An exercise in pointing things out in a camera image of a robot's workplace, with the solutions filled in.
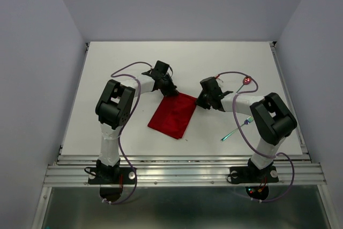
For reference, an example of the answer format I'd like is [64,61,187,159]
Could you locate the red cloth napkin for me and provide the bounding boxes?
[147,93,196,139]

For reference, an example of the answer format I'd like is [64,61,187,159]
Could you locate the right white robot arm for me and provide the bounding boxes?
[196,77,297,181]

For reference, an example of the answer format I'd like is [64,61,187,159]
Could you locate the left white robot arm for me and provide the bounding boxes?
[89,61,178,183]

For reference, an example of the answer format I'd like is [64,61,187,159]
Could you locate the iridescent metal spoon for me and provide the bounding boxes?
[236,76,252,93]

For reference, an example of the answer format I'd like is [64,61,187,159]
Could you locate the iridescent metal fork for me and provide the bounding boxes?
[221,116,254,142]

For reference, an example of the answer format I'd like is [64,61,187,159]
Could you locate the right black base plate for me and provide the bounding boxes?
[227,166,279,184]

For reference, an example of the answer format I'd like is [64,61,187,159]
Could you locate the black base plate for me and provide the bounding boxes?
[227,166,279,184]
[84,167,136,185]

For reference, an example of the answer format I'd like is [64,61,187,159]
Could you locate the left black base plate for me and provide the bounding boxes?
[84,167,136,185]

